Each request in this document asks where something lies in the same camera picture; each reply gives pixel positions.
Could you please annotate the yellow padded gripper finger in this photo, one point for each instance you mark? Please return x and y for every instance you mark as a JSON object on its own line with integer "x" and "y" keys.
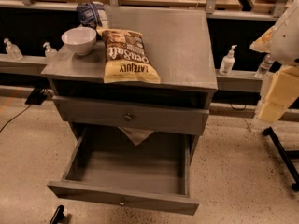
{"x": 262, "y": 44}
{"x": 279, "y": 91}

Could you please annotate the brown and yellow chip bag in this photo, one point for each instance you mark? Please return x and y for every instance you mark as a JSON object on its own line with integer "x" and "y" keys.
{"x": 126, "y": 58}

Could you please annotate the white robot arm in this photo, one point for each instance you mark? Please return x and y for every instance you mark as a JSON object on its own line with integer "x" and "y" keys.
{"x": 284, "y": 44}

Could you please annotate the closed grey top drawer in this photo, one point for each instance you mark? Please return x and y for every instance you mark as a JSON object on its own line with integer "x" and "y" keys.
{"x": 156, "y": 118}

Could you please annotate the grey paper under drawer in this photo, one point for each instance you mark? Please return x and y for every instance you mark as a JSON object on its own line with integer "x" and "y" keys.
{"x": 137, "y": 136}

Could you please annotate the grey drawer cabinet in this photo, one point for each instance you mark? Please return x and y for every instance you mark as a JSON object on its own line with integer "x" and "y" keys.
{"x": 178, "y": 45}

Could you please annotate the open grey middle drawer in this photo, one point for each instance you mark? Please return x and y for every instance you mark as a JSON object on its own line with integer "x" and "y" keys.
{"x": 106, "y": 167}

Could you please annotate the blue and white chip bag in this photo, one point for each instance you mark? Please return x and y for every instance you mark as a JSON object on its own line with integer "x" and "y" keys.
{"x": 92, "y": 14}

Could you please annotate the clear water bottle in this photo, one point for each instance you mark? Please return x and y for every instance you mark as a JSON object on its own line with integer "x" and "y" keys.
{"x": 264, "y": 66}

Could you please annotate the black stand base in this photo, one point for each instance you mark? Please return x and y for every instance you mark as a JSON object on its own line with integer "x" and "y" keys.
{"x": 287, "y": 155}

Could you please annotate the white bowl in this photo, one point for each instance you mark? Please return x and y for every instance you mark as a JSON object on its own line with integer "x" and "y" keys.
{"x": 80, "y": 40}

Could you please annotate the clear sanitizer bottle near cabinet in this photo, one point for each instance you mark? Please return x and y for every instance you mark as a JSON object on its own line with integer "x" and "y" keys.
{"x": 50, "y": 52}

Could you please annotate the clear sanitizer bottle far left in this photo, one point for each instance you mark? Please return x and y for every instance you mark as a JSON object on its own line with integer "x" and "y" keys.
{"x": 13, "y": 51}

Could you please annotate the black handle at bottom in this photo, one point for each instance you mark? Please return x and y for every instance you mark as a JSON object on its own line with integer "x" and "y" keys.
{"x": 58, "y": 216}

